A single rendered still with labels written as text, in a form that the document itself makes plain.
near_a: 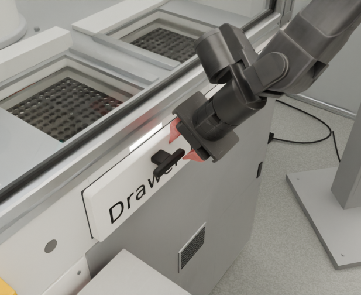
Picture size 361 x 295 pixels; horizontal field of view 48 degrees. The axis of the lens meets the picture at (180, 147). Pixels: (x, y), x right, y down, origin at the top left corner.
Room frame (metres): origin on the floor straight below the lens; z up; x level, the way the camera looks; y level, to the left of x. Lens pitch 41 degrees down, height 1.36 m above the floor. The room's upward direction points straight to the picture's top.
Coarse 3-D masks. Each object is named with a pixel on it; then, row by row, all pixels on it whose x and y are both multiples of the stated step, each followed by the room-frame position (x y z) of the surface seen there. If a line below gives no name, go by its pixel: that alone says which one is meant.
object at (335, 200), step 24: (360, 120) 1.21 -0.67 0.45; (360, 144) 1.17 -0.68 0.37; (336, 168) 1.40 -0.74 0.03; (360, 168) 1.13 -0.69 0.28; (312, 192) 1.24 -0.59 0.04; (336, 192) 1.20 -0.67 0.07; (360, 192) 1.14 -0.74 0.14; (312, 216) 1.10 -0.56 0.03; (336, 216) 1.10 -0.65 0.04; (360, 216) 1.10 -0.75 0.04; (336, 240) 0.98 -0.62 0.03; (360, 240) 0.98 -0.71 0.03; (336, 264) 0.88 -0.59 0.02; (360, 264) 0.89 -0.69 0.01
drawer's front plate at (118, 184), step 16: (144, 144) 0.51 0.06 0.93; (160, 144) 0.52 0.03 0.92; (176, 144) 0.56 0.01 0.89; (128, 160) 0.47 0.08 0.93; (144, 160) 0.49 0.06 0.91; (112, 176) 0.44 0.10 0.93; (128, 176) 0.46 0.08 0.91; (144, 176) 0.48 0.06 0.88; (96, 192) 0.40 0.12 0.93; (112, 192) 0.43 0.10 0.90; (128, 192) 0.45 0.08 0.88; (96, 208) 0.40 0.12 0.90; (112, 208) 0.42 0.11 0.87; (96, 224) 0.39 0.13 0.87; (112, 224) 0.42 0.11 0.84
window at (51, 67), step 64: (0, 0) 0.39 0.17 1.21; (64, 0) 0.45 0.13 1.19; (128, 0) 0.53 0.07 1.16; (192, 0) 0.65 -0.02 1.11; (256, 0) 0.83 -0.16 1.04; (0, 64) 0.37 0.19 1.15; (64, 64) 0.44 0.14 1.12; (128, 64) 0.52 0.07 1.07; (0, 128) 0.36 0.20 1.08; (64, 128) 0.42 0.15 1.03; (0, 192) 0.33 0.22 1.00
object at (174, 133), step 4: (176, 120) 0.51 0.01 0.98; (180, 120) 0.51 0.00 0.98; (172, 124) 0.50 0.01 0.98; (176, 124) 0.50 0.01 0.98; (172, 128) 0.50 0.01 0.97; (172, 132) 0.50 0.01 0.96; (176, 132) 0.49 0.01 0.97; (172, 136) 0.51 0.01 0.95; (176, 136) 0.51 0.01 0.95; (172, 140) 0.52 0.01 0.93
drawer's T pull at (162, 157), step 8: (160, 152) 0.51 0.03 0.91; (176, 152) 0.51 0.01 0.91; (184, 152) 0.51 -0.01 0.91; (152, 160) 0.50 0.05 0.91; (160, 160) 0.49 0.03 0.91; (168, 160) 0.49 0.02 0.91; (176, 160) 0.50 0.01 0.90; (160, 168) 0.47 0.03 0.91; (168, 168) 0.48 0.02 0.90; (160, 176) 0.46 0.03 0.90
